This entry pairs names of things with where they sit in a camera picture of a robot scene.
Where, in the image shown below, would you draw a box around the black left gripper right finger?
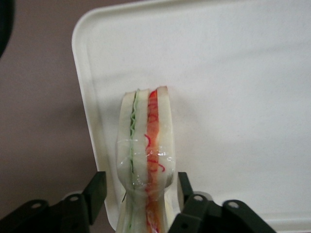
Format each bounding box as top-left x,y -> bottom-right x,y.
167,171 -> 276,233

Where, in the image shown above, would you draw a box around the triangle sandwich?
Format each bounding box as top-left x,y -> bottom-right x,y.
114,85 -> 176,233

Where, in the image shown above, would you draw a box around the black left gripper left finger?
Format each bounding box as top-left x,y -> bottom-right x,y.
0,171 -> 108,233

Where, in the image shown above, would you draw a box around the beige rectangular tray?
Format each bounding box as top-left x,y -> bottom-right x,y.
71,0 -> 311,231

